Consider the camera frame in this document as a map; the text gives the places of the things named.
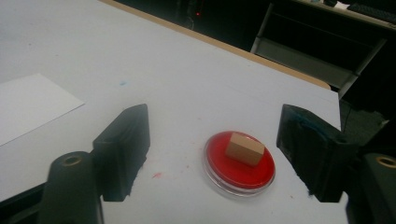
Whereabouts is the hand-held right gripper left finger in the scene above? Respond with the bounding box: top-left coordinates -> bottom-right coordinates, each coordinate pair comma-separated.
92,103 -> 151,203

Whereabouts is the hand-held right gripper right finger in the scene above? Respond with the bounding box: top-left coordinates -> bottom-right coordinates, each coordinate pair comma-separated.
276,104 -> 359,203

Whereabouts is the small wooden block stamp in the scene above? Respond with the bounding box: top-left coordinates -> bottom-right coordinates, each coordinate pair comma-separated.
224,132 -> 266,167

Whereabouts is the round red ink pad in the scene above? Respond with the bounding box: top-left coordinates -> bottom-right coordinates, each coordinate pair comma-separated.
202,130 -> 276,197

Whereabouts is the white paper sheet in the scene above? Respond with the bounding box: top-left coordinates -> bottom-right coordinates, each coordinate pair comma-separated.
0,73 -> 86,147

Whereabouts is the black keyboard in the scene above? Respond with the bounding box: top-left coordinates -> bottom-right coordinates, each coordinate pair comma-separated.
346,2 -> 396,25

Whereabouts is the grey metal shelf frame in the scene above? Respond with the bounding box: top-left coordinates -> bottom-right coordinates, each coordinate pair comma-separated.
250,3 -> 389,100

